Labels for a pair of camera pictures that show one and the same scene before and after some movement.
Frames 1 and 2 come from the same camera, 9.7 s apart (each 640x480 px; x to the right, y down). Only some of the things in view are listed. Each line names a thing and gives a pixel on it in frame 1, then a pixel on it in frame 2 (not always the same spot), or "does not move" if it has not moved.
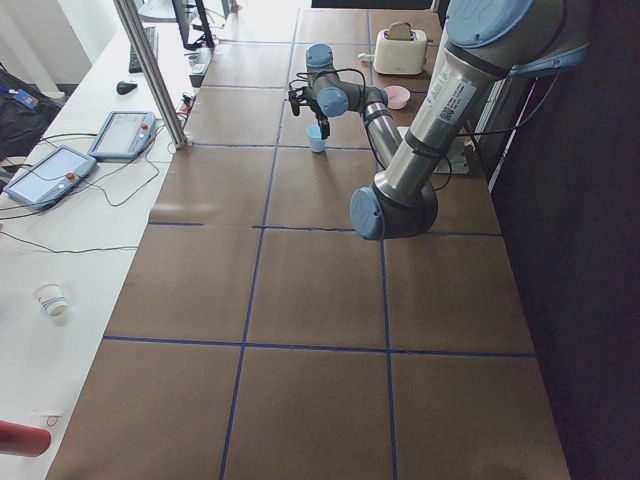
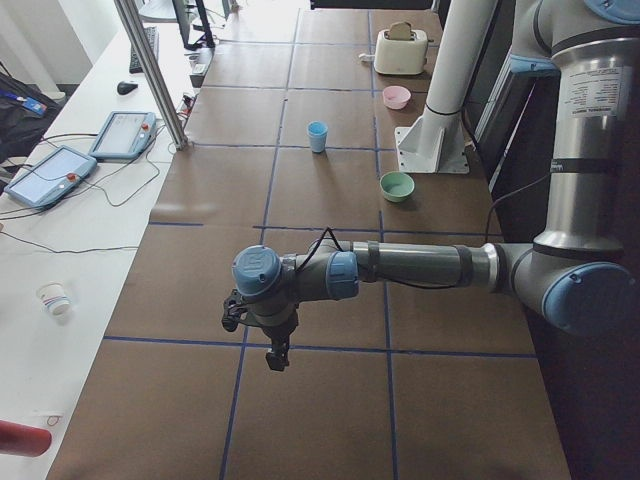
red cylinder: (24, 441) does not move
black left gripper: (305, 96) → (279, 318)
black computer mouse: (124, 87) does not move
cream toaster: (400, 56) does not move
